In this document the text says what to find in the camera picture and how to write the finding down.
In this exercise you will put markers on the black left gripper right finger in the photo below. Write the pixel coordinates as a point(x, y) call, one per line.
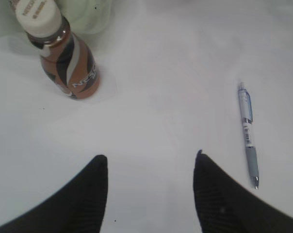
point(224, 206)

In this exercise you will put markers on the pale green wavy glass plate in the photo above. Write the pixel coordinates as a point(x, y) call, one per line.
point(44, 17)

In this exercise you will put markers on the brown Nescafe coffee bottle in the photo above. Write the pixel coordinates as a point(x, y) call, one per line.
point(68, 62)

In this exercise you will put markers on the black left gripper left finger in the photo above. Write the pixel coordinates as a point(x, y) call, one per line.
point(78, 207)

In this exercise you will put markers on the blue grey ballpoint pen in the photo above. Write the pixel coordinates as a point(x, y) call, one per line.
point(247, 120)

